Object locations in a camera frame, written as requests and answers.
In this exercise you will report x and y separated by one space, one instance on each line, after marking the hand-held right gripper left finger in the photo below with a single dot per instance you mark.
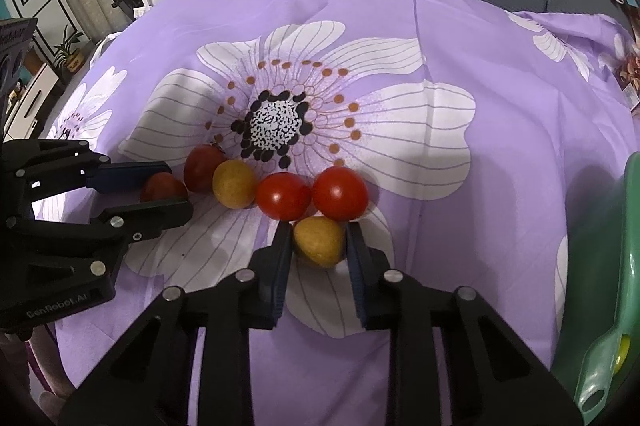
280 266

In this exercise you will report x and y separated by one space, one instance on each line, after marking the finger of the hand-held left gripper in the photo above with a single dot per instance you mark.
130 173
160 213

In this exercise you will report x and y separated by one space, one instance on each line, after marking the purple floral tablecloth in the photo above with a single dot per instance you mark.
450 206

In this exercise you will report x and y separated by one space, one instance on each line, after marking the small yellow-brown fruit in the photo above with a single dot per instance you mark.
320 248
235 183

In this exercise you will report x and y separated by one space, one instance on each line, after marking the red tomato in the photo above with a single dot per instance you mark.
160 188
202 168
284 196
340 193

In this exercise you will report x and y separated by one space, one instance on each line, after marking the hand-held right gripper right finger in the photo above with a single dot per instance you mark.
357 271

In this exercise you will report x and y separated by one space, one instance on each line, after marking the white cabinet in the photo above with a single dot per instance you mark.
35 96

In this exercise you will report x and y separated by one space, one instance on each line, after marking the small potted plant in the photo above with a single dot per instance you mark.
67 51

